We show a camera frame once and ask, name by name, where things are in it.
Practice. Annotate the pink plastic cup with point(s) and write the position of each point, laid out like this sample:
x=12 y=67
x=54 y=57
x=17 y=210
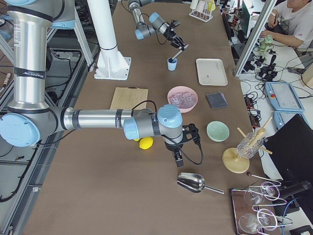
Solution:
x=200 y=6

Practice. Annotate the clear textured glass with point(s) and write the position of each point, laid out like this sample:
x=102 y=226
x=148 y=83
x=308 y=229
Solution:
x=248 y=147

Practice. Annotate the white plastic cup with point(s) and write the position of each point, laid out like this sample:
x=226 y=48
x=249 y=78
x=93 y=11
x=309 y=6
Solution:
x=193 y=4

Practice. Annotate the grey folded cloth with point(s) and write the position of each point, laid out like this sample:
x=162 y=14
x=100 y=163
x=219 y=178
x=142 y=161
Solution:
x=216 y=100

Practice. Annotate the aluminium frame post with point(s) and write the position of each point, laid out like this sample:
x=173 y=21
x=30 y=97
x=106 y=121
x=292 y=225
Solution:
x=254 y=35

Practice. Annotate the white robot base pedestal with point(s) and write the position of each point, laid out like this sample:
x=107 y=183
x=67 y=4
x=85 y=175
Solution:
x=111 y=64

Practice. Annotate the yellow plastic cup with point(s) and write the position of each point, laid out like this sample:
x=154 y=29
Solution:
x=211 y=5

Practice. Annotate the light blue plastic cup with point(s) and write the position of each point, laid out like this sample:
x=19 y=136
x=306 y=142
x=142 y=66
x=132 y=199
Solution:
x=172 y=64

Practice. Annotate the pink bowl of ice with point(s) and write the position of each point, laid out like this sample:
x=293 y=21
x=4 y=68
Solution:
x=183 y=97

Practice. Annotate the wooden cutting board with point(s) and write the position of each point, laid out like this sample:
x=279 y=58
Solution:
x=127 y=98

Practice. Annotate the mint green bowl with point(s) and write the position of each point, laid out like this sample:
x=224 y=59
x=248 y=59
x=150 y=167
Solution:
x=217 y=131

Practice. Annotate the person in white shirt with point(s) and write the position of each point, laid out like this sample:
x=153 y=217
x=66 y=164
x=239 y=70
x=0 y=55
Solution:
x=291 y=23

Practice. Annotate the black monitor near corner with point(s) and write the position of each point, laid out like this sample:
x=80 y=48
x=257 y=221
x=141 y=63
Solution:
x=292 y=150

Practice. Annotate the wooden glass drying stand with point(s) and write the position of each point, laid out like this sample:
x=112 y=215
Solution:
x=231 y=159

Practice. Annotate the cream rabbit tray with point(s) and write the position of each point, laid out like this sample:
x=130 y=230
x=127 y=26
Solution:
x=211 y=72

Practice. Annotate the blue teach pendant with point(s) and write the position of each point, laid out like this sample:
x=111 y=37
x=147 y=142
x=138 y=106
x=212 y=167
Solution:
x=283 y=97
x=282 y=117

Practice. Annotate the steel ice scoop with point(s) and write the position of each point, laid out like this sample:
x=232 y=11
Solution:
x=194 y=183

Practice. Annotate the white wire cup rack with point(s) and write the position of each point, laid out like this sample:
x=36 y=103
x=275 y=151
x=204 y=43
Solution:
x=205 y=16

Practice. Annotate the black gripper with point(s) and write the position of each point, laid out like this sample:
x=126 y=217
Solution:
x=171 y=35
x=172 y=147

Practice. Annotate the wine glass rack tray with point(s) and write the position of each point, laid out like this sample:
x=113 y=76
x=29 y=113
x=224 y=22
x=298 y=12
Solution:
x=253 y=208

